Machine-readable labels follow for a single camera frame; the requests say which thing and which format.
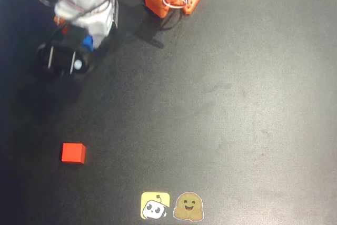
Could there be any blue cube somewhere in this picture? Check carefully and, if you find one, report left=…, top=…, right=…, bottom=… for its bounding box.
left=83, top=35, right=95, bottom=52

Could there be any white cardboard box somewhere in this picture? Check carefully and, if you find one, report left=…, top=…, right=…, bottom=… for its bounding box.
left=102, top=0, right=119, bottom=30

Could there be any red cube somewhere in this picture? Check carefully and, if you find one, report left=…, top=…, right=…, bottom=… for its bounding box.
left=61, top=142, right=87, bottom=164

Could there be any yellow robot mascot sticker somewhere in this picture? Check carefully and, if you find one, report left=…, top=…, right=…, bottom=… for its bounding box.
left=141, top=192, right=171, bottom=220

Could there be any hugging face emoji sticker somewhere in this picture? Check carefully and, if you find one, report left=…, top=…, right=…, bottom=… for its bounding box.
left=172, top=191, right=205, bottom=221

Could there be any black gripper-mounted camera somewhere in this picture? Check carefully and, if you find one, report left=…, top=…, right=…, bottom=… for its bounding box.
left=36, top=31, right=92, bottom=78

